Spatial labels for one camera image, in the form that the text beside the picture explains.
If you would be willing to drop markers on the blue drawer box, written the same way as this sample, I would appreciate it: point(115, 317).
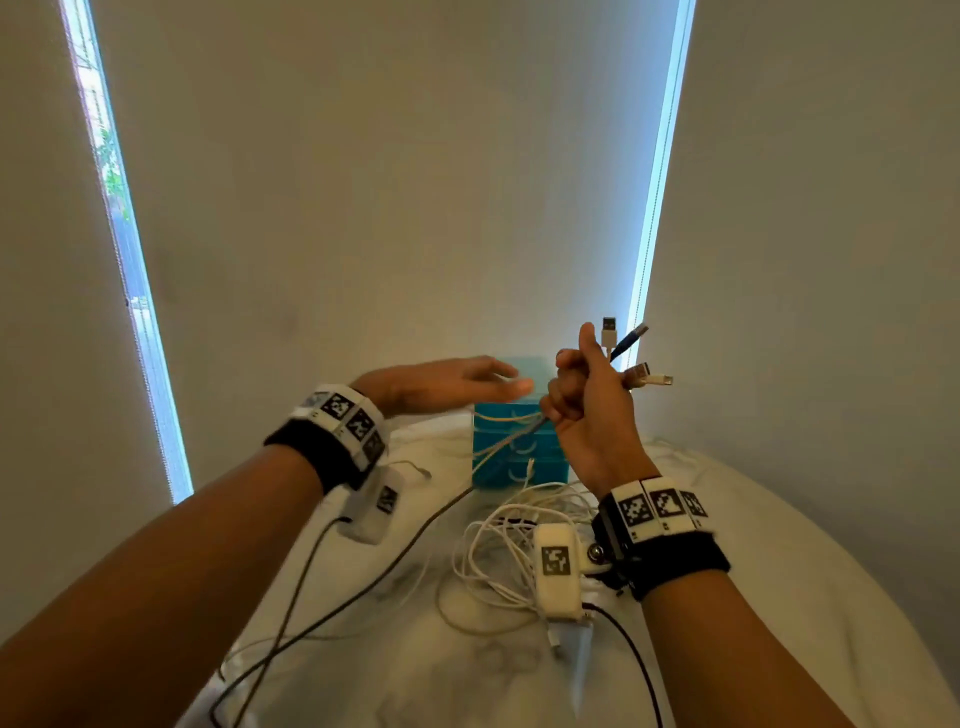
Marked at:
point(517, 450)

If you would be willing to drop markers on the black wristband with markers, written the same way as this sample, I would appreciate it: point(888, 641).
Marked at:
point(337, 435)
point(660, 540)

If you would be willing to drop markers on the window strip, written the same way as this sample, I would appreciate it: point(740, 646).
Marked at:
point(127, 247)
point(660, 172)

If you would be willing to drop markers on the person's right thumb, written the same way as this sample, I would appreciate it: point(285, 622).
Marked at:
point(592, 349)

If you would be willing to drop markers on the person's right forearm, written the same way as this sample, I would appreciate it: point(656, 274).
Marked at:
point(720, 660)

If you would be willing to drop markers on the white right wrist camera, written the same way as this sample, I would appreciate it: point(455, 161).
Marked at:
point(559, 570)

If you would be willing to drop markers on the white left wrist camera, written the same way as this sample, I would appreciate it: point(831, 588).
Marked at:
point(371, 506)

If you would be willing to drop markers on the person's left fingers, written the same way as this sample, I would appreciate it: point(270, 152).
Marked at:
point(502, 388)

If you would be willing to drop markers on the person's left hand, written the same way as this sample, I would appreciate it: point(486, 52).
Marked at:
point(427, 386)

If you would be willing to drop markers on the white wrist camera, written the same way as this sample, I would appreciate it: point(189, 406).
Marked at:
point(371, 506)
point(559, 570)

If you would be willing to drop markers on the black right wristband with markers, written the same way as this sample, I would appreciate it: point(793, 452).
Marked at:
point(660, 540)

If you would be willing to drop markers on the person's left forearm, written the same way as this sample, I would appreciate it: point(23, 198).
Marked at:
point(150, 592)

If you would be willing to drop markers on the black left wristband with markers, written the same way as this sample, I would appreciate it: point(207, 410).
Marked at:
point(337, 435)

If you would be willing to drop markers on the person's right hand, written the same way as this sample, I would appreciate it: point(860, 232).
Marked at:
point(596, 427)

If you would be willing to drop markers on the white roller blind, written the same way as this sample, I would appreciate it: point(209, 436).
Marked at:
point(390, 187)

